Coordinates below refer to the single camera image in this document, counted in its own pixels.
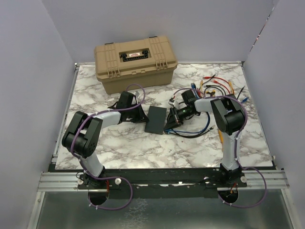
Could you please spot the dark grey network switch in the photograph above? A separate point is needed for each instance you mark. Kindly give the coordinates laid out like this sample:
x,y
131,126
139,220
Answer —
x,y
156,116

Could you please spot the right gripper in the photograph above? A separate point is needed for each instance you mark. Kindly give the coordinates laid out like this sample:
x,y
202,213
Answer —
x,y
173,122

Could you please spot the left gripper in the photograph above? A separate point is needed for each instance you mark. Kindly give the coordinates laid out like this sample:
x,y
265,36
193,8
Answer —
x,y
141,117

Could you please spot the aluminium front rail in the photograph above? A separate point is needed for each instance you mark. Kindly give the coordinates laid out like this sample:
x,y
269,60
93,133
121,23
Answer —
x,y
67,181

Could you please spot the tan plastic toolbox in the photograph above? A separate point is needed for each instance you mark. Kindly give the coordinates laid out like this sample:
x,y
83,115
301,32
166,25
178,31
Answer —
x,y
142,63

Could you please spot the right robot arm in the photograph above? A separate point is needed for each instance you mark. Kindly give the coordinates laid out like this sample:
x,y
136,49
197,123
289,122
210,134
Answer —
x,y
230,117

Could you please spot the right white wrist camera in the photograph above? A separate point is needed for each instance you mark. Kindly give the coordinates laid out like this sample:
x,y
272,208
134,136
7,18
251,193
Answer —
x,y
173,103

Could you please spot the black mounting base plate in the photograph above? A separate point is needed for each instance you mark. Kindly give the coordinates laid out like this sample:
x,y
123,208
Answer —
x,y
159,183

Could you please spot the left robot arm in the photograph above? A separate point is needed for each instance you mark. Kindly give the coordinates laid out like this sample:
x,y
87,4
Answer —
x,y
83,132

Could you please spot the yellow utility knife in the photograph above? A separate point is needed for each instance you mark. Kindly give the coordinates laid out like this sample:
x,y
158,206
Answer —
x,y
220,136

